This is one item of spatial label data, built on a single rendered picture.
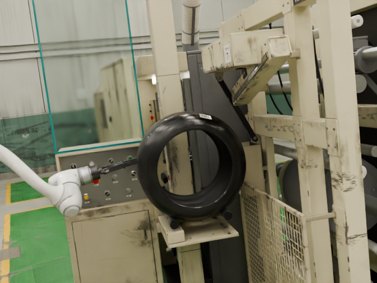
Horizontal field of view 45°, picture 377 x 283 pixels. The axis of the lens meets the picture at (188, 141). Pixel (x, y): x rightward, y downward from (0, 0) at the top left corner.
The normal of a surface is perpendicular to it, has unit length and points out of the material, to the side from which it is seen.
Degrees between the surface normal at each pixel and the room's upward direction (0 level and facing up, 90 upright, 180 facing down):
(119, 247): 90
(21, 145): 90
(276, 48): 72
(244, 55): 90
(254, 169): 90
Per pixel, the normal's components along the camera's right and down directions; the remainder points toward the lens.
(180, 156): 0.18, 0.09
